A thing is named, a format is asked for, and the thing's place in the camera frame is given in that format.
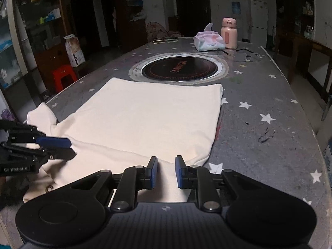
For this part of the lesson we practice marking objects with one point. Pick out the pink thermos bottle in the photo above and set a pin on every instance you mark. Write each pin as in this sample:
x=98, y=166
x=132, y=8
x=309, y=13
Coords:
x=229, y=36

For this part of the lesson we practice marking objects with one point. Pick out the cream sweatshirt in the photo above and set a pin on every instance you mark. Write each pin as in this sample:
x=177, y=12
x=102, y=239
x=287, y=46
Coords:
x=142, y=116

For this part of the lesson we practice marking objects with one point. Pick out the round black induction cooktop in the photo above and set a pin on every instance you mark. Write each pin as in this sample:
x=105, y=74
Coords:
x=179, y=67

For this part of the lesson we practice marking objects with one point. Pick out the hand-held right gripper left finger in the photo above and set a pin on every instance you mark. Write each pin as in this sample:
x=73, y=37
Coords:
x=154, y=172

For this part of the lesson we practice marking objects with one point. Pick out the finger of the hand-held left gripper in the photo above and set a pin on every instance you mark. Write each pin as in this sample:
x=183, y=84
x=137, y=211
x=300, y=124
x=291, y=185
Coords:
x=62, y=154
x=54, y=142

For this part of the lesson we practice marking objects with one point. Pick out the dark wooden door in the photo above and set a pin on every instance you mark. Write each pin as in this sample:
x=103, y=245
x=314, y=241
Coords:
x=192, y=5

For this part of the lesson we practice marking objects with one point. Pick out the red plastic stool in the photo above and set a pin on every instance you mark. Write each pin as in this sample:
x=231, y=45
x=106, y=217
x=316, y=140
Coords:
x=64, y=74

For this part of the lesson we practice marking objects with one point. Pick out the glass-front display cabinet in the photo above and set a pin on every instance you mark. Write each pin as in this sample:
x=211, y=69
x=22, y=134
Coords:
x=31, y=31

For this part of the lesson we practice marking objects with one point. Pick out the white paper bag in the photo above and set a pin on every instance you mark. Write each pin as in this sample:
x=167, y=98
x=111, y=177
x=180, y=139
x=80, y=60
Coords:
x=75, y=51

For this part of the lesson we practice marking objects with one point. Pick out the tall wooden display cabinet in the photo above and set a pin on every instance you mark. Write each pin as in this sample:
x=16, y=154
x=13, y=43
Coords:
x=306, y=5

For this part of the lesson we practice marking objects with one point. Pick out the white refrigerator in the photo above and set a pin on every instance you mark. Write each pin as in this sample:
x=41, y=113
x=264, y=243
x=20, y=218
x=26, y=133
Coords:
x=258, y=18

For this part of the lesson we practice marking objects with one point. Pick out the grey star-print table mat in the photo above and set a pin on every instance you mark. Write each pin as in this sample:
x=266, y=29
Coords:
x=259, y=147

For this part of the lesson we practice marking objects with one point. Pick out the soft tissue pack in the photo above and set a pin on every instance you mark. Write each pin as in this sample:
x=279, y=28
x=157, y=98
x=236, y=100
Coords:
x=208, y=41

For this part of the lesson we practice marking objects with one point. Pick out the dark wooden side table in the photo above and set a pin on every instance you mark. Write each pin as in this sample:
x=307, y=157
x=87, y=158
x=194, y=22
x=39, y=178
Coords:
x=319, y=46

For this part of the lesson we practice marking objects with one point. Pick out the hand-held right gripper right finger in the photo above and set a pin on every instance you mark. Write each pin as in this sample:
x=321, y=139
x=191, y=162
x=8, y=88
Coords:
x=179, y=172

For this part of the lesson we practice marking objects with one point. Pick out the clear plastic stand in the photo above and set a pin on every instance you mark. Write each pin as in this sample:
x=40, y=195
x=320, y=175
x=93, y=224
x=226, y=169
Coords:
x=246, y=57

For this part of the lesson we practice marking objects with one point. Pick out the wooden shelf cabinet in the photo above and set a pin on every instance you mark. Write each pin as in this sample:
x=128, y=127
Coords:
x=132, y=10

